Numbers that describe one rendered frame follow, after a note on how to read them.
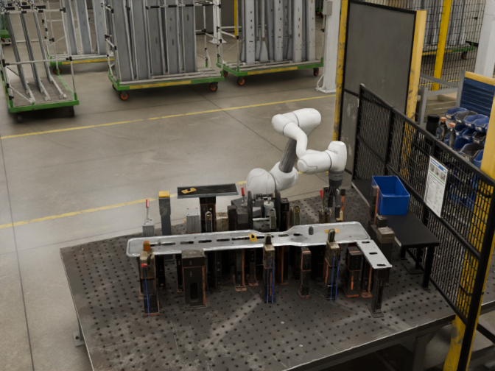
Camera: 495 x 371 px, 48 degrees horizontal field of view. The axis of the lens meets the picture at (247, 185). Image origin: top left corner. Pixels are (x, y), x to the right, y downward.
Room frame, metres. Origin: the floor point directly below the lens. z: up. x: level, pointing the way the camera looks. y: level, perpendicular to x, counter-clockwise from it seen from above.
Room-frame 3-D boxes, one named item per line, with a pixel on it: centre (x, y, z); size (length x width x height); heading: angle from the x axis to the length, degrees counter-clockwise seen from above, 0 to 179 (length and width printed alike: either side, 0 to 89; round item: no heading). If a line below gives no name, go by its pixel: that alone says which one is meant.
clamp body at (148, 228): (2.85, 0.58, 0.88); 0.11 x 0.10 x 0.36; 8
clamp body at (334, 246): (2.62, -0.46, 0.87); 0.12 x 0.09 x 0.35; 8
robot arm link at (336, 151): (2.83, -0.48, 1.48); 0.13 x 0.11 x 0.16; 119
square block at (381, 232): (2.75, -0.78, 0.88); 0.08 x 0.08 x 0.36; 8
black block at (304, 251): (2.64, -0.33, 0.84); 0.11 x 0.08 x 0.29; 8
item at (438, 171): (2.82, -1.05, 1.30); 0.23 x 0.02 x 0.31; 8
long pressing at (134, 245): (2.76, -0.01, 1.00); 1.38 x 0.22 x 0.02; 98
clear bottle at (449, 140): (2.93, -1.13, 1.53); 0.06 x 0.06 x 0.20
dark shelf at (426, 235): (3.10, -0.89, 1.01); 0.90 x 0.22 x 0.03; 8
